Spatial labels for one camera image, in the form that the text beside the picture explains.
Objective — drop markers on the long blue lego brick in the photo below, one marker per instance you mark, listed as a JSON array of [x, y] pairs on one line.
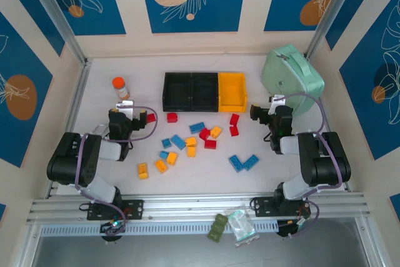
[[178, 142]]

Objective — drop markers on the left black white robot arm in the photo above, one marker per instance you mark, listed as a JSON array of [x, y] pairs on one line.
[[72, 160]]

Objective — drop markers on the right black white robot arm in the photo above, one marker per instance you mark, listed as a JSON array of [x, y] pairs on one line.
[[325, 160]]

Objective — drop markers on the silver metal tongs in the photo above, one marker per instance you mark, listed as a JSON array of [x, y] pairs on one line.
[[99, 127]]

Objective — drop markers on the yellow plastic bin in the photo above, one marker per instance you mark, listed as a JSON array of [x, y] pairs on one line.
[[232, 92]]

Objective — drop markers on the orange lid spice bottle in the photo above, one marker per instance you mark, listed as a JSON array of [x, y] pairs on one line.
[[121, 88]]

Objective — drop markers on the black plastic bin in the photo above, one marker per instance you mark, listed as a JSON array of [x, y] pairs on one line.
[[204, 92], [176, 92]]

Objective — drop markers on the mint green zip bag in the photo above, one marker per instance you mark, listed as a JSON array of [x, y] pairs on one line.
[[290, 73]]

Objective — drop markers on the clear plastic zip bag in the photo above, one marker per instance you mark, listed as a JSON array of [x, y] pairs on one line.
[[242, 226]]

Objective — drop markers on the olive green segmented pad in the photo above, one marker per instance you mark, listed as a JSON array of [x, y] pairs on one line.
[[217, 228]]

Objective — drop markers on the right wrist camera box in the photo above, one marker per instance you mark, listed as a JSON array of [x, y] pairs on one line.
[[277, 100]]

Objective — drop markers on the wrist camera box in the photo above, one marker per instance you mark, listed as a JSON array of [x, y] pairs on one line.
[[125, 105], [277, 100]]

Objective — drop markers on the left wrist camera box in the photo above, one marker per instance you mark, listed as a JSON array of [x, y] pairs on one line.
[[125, 105]]

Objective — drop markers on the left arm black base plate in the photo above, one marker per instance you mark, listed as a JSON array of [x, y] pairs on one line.
[[134, 209]]

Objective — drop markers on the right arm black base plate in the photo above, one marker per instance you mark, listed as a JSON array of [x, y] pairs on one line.
[[262, 207]]

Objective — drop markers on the aluminium mounting rail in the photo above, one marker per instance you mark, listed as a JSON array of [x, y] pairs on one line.
[[193, 206]]

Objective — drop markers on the aluminium frame post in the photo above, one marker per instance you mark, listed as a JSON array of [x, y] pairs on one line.
[[334, 7], [53, 7]]

